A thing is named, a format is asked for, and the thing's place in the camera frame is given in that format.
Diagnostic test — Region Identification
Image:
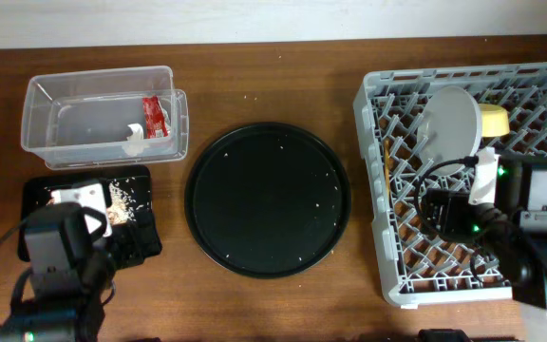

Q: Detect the grey plate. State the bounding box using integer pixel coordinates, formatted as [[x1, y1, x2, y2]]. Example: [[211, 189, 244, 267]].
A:
[[416, 86, 482, 165]]

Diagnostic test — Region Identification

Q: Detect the wooden chopstick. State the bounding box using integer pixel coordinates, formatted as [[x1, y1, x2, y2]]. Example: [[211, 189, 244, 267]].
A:
[[384, 139, 391, 197]]

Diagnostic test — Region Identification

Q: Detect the white tissue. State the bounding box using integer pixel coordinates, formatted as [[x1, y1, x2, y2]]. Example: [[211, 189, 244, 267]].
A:
[[123, 123, 146, 157]]

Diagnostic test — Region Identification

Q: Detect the yellow bowl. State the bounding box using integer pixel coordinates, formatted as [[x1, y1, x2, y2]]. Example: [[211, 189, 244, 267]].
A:
[[479, 104, 510, 138]]

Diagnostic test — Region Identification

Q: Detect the red snack wrapper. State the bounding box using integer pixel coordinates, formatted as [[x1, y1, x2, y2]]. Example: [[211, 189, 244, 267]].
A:
[[142, 96, 169, 139]]

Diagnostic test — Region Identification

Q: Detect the round black serving tray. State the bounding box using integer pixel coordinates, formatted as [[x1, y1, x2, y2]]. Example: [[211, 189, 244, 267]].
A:
[[184, 123, 351, 279]]

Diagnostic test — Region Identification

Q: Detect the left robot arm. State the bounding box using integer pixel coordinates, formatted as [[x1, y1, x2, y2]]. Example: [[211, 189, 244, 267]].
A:
[[0, 202, 162, 341]]

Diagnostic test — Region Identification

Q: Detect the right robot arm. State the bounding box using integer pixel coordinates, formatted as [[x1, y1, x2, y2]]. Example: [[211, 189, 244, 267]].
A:
[[413, 155, 547, 341]]

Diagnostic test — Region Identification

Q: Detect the grey dishwasher rack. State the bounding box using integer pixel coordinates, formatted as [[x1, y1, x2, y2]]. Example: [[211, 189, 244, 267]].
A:
[[353, 62, 547, 309]]

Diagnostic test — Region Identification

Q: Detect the black rectangular tray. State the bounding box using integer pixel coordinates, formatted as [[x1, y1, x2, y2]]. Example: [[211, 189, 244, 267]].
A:
[[17, 163, 163, 267]]

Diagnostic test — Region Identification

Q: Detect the food scraps pile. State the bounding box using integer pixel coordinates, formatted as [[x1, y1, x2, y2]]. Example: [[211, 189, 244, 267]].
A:
[[106, 183, 135, 225]]

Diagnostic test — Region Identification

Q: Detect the clear plastic bin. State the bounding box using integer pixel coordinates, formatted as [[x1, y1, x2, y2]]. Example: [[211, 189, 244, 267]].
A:
[[20, 66, 189, 170]]

